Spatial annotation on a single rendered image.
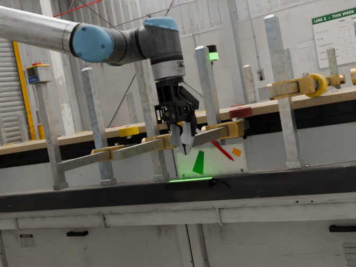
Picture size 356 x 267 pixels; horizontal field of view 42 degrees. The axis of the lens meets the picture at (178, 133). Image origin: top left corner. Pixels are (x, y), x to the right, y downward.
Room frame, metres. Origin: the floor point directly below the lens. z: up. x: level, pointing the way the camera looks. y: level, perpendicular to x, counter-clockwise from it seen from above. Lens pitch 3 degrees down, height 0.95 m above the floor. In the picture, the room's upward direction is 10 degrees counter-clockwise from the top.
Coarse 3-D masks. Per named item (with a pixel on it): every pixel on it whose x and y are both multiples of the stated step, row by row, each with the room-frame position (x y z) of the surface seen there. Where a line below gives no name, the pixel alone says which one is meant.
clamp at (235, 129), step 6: (240, 120) 1.54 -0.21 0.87; (204, 126) 1.58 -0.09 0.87; (210, 126) 1.55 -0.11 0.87; (216, 126) 1.54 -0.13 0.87; (222, 126) 1.53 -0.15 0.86; (228, 126) 1.52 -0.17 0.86; (234, 126) 1.51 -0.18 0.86; (240, 126) 1.52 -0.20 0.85; (228, 132) 1.52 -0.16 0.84; (234, 132) 1.51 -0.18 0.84; (240, 132) 1.52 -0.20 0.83; (222, 138) 1.53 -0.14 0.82
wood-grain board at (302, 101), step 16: (304, 96) 1.96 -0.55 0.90; (320, 96) 1.56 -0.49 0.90; (336, 96) 1.53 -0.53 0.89; (352, 96) 1.51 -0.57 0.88; (224, 112) 1.74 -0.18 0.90; (256, 112) 1.68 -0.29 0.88; (112, 128) 2.62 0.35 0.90; (144, 128) 1.93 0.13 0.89; (160, 128) 1.89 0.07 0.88; (16, 144) 3.15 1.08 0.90; (32, 144) 2.28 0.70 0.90; (64, 144) 2.17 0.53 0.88
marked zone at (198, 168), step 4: (200, 152) 1.58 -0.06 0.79; (200, 156) 1.58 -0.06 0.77; (196, 160) 1.59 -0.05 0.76; (200, 160) 1.58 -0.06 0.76; (196, 164) 1.59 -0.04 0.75; (200, 164) 1.58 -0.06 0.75; (196, 168) 1.59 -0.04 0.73; (200, 168) 1.58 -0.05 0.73; (196, 172) 1.59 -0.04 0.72; (200, 172) 1.59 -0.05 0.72
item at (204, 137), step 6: (246, 120) 1.66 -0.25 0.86; (246, 126) 1.65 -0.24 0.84; (204, 132) 1.39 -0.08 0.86; (210, 132) 1.42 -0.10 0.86; (216, 132) 1.45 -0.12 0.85; (222, 132) 1.49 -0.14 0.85; (198, 138) 1.35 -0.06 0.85; (204, 138) 1.38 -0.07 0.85; (210, 138) 1.41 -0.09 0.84; (216, 138) 1.44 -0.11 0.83; (198, 144) 1.34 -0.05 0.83
